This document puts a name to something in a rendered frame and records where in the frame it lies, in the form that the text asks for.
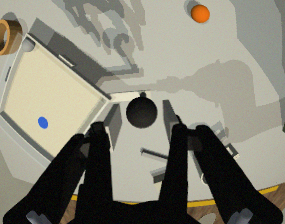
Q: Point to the orange ball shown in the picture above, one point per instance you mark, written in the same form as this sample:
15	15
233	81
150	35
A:
200	13

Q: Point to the tan tape roll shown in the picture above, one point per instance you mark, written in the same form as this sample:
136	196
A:
12	28

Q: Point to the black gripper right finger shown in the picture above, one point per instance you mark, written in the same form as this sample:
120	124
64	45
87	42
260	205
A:
237	200

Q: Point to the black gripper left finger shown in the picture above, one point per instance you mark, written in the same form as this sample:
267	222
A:
48	199

